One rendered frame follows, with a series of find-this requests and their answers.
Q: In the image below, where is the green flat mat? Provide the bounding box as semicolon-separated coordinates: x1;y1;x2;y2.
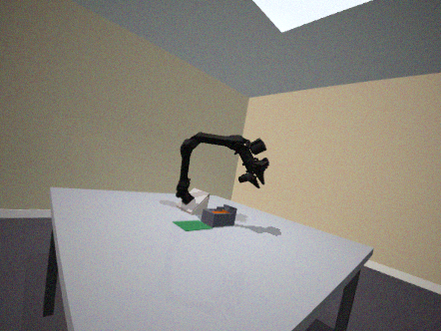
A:
173;204;237;231

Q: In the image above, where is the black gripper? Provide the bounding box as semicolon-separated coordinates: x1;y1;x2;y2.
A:
238;157;264;188

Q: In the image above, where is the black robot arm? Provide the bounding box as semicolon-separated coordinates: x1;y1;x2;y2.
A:
176;132;269;205

